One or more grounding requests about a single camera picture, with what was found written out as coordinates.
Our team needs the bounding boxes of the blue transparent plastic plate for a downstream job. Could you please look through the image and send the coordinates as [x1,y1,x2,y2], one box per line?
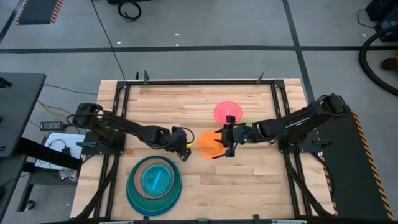
[139,162,174,197]

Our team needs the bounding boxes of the thick black hose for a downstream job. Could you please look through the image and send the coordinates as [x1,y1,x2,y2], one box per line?
[359,26,398,96]

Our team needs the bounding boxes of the black metal stand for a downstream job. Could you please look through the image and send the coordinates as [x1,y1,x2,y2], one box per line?
[0,136,82,215]

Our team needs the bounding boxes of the silver aluminium bracket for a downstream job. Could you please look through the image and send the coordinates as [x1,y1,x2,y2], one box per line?
[271,219,308,224]

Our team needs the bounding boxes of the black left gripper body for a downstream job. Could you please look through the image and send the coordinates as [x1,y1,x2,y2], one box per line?
[165,126,192,154]

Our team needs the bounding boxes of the coiled black cable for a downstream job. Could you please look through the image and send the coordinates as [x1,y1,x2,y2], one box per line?
[117,0,142,22]

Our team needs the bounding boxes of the black power adapter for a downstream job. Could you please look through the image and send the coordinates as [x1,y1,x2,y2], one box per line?
[39,121,65,131]

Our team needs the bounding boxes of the black equipment case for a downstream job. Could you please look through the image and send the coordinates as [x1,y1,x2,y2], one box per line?
[357,0,398,43]

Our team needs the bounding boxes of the black desk top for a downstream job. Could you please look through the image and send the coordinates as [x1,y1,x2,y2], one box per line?
[0,72,47,158]

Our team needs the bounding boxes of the dark teal plastic plate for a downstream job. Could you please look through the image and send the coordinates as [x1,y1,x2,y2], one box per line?
[132,157,178,202]

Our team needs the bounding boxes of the green transparent plastic plate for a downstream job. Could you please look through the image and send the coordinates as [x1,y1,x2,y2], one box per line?
[239,119,259,144]

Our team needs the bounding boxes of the tan plastic plate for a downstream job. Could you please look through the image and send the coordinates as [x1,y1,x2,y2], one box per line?
[134,157,175,200]

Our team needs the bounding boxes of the small hazard striped floor mat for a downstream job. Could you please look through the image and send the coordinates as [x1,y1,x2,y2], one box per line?
[14,0,64,26]

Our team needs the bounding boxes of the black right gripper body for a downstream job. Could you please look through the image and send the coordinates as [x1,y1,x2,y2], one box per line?
[225,115,256,158]

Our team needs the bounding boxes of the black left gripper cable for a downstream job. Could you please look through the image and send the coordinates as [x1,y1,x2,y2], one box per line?
[172,125,196,146]

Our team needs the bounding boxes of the long black floor cable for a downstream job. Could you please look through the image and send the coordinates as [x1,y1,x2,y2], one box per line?
[91,0,126,80]

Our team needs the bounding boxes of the large hazard striped black platform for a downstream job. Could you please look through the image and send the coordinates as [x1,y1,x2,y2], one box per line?
[316,109,396,222]

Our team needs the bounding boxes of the pink transparent plastic plate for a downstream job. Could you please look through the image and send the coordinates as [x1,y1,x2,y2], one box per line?
[213,100,244,126]

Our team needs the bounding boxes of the large green plastic plate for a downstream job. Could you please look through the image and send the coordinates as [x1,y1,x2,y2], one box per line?
[126,155,183,217]

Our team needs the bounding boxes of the orange black object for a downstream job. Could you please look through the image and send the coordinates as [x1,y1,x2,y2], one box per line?
[381,57,398,71]

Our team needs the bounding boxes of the thin black floor cable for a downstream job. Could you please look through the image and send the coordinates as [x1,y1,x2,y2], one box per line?
[43,82,99,96]

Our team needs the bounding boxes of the orange transparent plastic plate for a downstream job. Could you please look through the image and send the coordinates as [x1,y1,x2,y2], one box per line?
[197,129,229,159]

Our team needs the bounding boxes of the yellow floor cable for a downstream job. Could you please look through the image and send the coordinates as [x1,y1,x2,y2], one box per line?
[37,99,72,121]

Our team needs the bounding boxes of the white flat box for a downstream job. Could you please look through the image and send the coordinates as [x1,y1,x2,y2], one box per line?
[34,132,83,171]

